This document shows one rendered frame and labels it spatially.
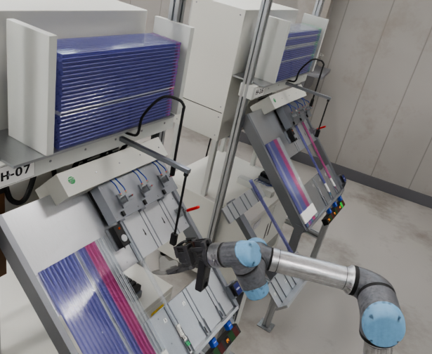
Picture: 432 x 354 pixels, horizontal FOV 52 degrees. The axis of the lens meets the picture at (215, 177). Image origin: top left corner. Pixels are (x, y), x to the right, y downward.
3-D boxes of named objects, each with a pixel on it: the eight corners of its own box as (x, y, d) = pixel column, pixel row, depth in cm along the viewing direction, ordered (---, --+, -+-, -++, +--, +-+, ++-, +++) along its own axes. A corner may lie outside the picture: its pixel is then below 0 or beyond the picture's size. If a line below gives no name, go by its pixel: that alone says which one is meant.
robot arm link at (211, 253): (234, 260, 136) (220, 272, 129) (221, 260, 139) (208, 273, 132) (227, 237, 135) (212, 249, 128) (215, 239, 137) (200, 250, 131)
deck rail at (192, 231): (228, 308, 183) (239, 305, 179) (226, 311, 181) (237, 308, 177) (146, 157, 181) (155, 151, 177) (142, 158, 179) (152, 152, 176)
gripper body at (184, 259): (185, 237, 144) (214, 234, 137) (192, 261, 145) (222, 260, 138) (171, 247, 138) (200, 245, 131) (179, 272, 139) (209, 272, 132)
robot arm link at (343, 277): (394, 265, 144) (249, 228, 146) (402, 287, 134) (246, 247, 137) (381, 291, 149) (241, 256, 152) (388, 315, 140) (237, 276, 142)
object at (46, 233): (182, 230, 180) (190, 225, 177) (48, 320, 127) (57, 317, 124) (143, 158, 179) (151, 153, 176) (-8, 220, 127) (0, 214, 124)
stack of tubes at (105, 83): (170, 115, 164) (182, 42, 151) (58, 150, 123) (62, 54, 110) (144, 104, 169) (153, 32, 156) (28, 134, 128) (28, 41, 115)
